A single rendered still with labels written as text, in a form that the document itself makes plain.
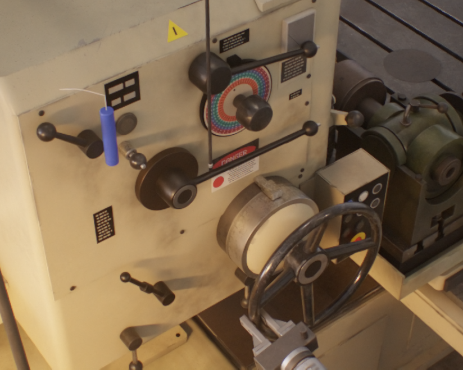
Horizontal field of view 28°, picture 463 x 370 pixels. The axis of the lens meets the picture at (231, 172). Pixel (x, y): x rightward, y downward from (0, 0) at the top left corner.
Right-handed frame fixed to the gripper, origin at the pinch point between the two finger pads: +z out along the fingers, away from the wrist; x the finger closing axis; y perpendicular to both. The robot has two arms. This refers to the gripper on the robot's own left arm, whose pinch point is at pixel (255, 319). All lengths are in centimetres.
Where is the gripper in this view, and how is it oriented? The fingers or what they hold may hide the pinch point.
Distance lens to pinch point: 203.1
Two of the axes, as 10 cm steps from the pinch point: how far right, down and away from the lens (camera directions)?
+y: -1.7, -6.4, -7.5
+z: -5.9, -5.4, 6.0
